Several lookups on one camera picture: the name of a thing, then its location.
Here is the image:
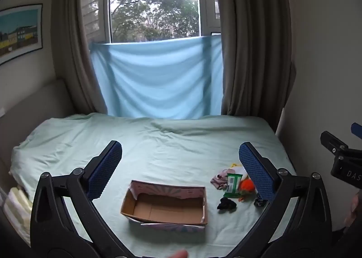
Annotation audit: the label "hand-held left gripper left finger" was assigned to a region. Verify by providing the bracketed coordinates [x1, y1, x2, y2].
[30, 140, 133, 258]

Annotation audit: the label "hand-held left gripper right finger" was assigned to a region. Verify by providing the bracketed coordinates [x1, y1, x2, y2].
[226, 142, 332, 258]

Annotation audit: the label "orange plush toy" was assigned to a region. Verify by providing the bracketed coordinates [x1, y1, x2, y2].
[237, 178, 257, 202]

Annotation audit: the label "yellow rimmed white round pad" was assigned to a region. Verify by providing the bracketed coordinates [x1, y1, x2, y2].
[226, 162, 250, 179]

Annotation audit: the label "green packet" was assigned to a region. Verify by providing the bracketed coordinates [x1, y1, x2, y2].
[223, 173, 243, 198]

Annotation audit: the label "black white patterned scrunchie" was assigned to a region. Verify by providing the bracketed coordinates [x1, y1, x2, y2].
[253, 194, 267, 208]

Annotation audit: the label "pink cloth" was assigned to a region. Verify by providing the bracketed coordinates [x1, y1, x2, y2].
[210, 169, 231, 191]

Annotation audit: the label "cardboard box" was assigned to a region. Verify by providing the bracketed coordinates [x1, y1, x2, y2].
[121, 180, 209, 233]

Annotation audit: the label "person's right hand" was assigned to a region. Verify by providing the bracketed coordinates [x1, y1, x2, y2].
[343, 192, 362, 228]

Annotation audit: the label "bed with pale green sheet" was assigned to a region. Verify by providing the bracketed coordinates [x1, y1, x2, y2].
[10, 112, 298, 258]

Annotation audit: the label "folded pale cloths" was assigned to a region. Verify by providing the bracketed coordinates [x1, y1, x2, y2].
[2, 187, 33, 245]

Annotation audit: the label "light blue hanging cloth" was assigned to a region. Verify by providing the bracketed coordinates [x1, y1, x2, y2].
[90, 34, 225, 120]

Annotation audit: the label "brown curtain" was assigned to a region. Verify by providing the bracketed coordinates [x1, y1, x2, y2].
[52, 0, 110, 115]
[216, 0, 298, 132]

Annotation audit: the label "green tree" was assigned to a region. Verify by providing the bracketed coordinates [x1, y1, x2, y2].
[110, 0, 200, 43]

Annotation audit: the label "window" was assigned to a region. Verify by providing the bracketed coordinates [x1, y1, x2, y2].
[80, 0, 223, 44]

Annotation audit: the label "framed wall picture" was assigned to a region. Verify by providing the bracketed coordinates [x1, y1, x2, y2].
[0, 3, 44, 66]

